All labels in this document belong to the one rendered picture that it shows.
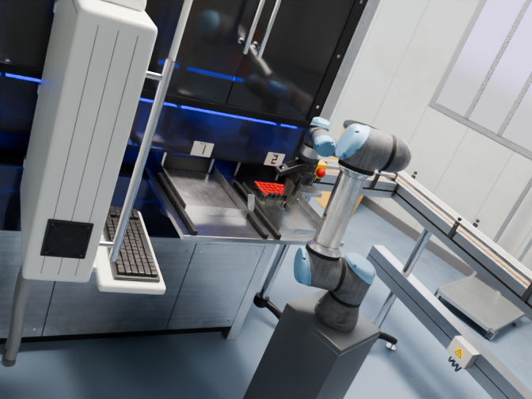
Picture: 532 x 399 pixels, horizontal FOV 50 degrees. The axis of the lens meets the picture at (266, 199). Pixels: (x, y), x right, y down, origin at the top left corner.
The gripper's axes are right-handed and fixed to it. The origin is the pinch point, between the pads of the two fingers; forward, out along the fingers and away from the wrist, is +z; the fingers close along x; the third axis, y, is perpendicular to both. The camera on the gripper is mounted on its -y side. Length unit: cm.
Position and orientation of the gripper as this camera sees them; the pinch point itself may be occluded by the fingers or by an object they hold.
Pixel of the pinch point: (285, 198)
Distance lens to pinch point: 230.5
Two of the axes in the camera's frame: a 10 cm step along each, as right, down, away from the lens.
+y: 8.4, 0.8, 5.4
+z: -3.4, 8.5, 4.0
